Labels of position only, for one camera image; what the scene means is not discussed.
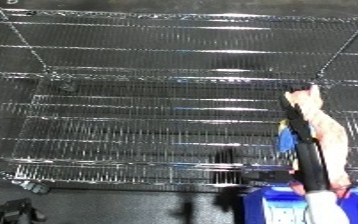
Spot pink soft toy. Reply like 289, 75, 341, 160
274, 84, 357, 200

